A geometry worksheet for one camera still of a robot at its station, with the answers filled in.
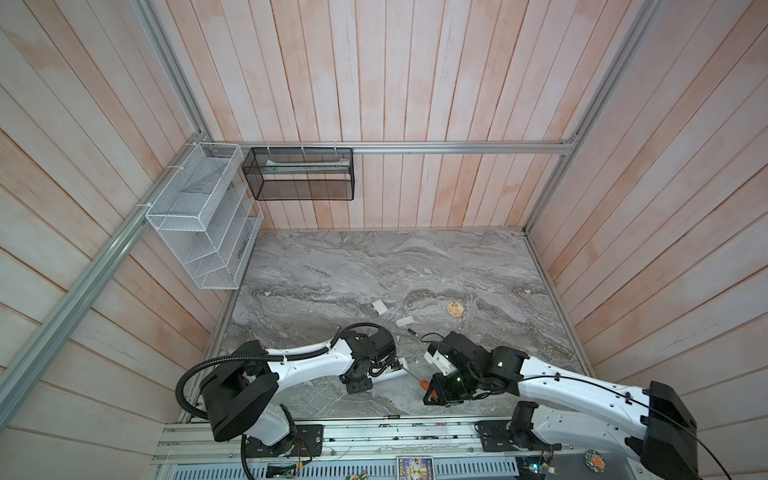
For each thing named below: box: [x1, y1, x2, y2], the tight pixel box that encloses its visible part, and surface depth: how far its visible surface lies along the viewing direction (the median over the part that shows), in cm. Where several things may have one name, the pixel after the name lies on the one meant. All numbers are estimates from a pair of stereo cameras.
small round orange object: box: [584, 449, 606, 474], surface depth 71 cm
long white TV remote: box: [372, 357, 409, 383], surface depth 85 cm
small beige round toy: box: [447, 301, 464, 317], surface depth 100 cm
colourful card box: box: [396, 456, 435, 480], surface depth 70 cm
